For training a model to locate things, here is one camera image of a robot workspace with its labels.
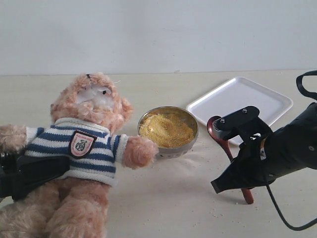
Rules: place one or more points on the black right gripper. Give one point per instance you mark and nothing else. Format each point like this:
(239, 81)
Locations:
(247, 168)

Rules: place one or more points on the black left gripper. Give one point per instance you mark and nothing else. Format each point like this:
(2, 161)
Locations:
(19, 175)

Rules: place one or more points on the plush bear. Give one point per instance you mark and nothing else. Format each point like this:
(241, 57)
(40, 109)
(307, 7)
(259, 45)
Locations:
(85, 119)

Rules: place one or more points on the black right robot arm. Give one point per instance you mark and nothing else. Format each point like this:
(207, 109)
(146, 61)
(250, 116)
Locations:
(292, 147)

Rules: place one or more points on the steel bowl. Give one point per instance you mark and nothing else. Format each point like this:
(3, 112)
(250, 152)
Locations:
(186, 117)

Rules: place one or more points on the yellow millet grain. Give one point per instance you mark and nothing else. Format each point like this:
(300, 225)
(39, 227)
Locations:
(167, 131)

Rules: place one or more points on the white plastic tray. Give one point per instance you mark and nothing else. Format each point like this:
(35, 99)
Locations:
(237, 93)

